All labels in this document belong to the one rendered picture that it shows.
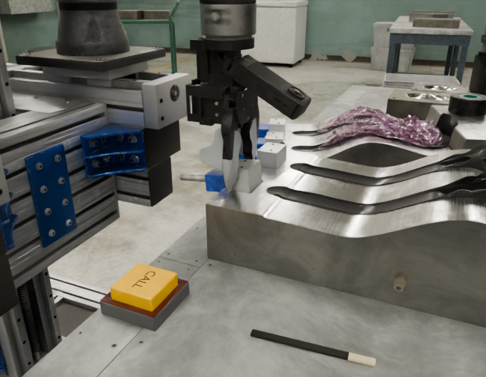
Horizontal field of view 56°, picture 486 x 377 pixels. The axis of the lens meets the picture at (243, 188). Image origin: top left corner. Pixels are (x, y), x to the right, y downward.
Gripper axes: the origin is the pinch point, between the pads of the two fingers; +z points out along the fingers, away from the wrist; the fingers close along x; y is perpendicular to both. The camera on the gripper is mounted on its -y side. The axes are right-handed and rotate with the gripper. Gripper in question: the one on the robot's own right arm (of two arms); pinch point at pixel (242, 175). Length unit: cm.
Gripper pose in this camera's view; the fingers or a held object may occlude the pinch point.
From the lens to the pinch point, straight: 70.2
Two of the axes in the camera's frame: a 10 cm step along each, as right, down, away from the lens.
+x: -4.1, 3.7, -8.3
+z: 0.0, 9.1, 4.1
